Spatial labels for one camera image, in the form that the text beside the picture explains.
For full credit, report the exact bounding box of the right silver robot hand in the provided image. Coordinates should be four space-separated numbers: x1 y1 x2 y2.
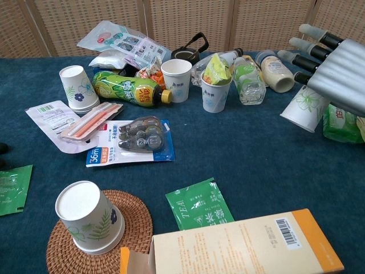
278 23 365 116

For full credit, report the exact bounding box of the paper cup with green flower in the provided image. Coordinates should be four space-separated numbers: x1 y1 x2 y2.
279 85 331 134

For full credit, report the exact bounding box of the paper cup holding packet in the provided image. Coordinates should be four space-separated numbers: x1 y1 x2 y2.
200 70 233 114

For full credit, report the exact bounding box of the empty white paper cup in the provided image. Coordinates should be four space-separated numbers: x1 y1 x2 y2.
160 59 193 103

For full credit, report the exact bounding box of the paper cup with blue flower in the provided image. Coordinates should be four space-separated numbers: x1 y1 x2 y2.
59 65 100 112

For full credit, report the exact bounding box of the paper cup with fern print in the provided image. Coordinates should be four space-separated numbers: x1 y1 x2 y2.
55 180 126 256

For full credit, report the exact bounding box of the green snack bag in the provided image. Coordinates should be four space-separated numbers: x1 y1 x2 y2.
322 104 365 143

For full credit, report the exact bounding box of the cream mayonnaise squeeze bottle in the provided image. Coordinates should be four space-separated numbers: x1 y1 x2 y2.
255 50 295 93

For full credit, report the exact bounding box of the clear bottle with green label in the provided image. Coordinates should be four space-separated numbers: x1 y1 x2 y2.
232 56 267 106

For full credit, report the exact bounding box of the yellow green foil packet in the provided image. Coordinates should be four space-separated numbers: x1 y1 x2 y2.
202 53 232 86

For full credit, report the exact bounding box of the blue table cloth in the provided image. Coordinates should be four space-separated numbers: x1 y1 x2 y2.
0 48 365 274

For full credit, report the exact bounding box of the wooden rattan folding screen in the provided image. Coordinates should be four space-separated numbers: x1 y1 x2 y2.
0 0 365 59

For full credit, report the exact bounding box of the orange white snack wrapper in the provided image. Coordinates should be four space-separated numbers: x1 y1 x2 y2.
136 57 168 89

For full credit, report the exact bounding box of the green tea sachet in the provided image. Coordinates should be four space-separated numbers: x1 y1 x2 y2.
0 164 34 217
165 177 236 231

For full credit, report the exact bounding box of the orange and cream carton box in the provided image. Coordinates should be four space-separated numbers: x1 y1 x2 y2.
119 208 346 274

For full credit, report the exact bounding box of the green tea drink bottle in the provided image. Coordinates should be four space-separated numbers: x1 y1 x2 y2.
91 70 174 109

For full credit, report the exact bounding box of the white printed plastic bag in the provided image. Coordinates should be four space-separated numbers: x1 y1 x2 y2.
76 20 172 62

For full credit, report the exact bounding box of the white tissue pack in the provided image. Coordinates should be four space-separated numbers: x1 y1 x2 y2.
88 50 128 71

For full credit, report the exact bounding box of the blue correction tape package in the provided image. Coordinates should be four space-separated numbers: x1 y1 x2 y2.
85 115 176 168

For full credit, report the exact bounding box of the round woven rattan coaster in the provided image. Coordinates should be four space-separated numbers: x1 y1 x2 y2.
46 190 154 274

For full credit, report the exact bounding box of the pink toothbrush pack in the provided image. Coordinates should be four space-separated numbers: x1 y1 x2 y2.
59 102 124 143

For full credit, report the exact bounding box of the white blister card package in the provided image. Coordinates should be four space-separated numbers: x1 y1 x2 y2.
25 99 92 154

